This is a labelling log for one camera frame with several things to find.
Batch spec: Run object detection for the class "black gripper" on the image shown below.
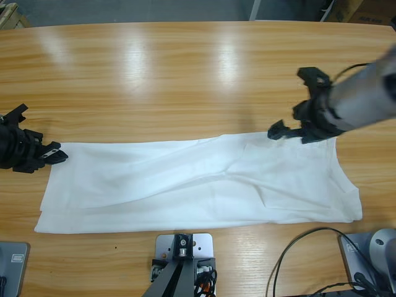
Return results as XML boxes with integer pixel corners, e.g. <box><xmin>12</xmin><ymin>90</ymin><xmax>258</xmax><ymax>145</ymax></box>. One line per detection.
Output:
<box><xmin>267</xmin><ymin>91</ymin><xmax>345</xmax><ymax>145</ymax></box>
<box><xmin>0</xmin><ymin>123</ymin><xmax>69</xmax><ymax>173</ymax></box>

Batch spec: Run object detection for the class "white t-shirt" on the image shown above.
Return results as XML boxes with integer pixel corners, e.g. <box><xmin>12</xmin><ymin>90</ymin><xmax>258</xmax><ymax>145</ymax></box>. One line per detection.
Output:
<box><xmin>33</xmin><ymin>131</ymin><xmax>363</xmax><ymax>235</ymax></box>

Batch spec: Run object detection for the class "white upright pole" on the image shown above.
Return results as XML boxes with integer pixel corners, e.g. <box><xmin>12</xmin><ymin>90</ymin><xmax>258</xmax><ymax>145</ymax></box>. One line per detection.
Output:
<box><xmin>249</xmin><ymin>0</ymin><xmax>263</xmax><ymax>21</ymax></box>

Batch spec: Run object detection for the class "white slanted leg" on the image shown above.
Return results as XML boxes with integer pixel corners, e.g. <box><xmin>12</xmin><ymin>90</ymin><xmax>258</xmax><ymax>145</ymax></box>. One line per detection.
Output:
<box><xmin>320</xmin><ymin>0</ymin><xmax>337</xmax><ymax>22</ymax></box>

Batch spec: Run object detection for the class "brown cardboard box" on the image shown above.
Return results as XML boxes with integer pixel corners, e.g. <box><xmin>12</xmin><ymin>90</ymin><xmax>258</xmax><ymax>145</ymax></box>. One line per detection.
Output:
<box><xmin>327</xmin><ymin>0</ymin><xmax>364</xmax><ymax>22</ymax></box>

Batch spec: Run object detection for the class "dark printed box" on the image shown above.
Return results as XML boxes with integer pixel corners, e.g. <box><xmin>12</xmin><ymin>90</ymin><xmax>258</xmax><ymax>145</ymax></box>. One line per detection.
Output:
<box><xmin>349</xmin><ymin>0</ymin><xmax>394</xmax><ymax>25</ymax></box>

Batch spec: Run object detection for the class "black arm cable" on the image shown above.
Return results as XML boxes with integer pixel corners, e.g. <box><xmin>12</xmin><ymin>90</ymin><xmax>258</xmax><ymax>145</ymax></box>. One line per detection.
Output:
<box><xmin>330</xmin><ymin>62</ymin><xmax>372</xmax><ymax>83</ymax></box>

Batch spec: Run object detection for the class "long black cable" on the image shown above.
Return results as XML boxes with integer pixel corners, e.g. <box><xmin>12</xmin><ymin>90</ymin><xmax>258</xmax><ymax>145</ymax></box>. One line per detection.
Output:
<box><xmin>267</xmin><ymin>228</ymin><xmax>341</xmax><ymax>297</ymax></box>

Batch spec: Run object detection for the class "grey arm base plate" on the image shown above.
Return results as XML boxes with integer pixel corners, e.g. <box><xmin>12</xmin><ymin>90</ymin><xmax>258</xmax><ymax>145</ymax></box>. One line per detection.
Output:
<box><xmin>337</xmin><ymin>231</ymin><xmax>396</xmax><ymax>292</ymax></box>
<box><xmin>0</xmin><ymin>241</ymin><xmax>31</xmax><ymax>297</ymax></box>

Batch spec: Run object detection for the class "orange and black cable bunch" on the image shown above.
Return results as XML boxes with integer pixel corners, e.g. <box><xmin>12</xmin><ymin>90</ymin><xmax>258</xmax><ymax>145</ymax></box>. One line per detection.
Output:
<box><xmin>194</xmin><ymin>268</ymin><xmax>219</xmax><ymax>297</ymax></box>

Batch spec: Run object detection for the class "thin twisted cable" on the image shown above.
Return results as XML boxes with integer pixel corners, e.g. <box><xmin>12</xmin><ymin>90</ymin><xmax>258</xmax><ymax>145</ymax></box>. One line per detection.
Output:
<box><xmin>309</xmin><ymin>281</ymin><xmax>353</xmax><ymax>297</ymax></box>

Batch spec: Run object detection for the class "dark camera post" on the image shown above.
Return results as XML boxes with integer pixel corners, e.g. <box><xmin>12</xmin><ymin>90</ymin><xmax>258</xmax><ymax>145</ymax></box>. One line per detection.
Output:
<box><xmin>144</xmin><ymin>234</ymin><xmax>196</xmax><ymax>297</ymax></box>

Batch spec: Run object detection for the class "thin black wire bundle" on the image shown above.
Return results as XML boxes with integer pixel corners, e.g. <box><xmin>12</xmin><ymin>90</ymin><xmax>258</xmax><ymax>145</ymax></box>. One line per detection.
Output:
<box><xmin>352</xmin><ymin>270</ymin><xmax>396</xmax><ymax>297</ymax></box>

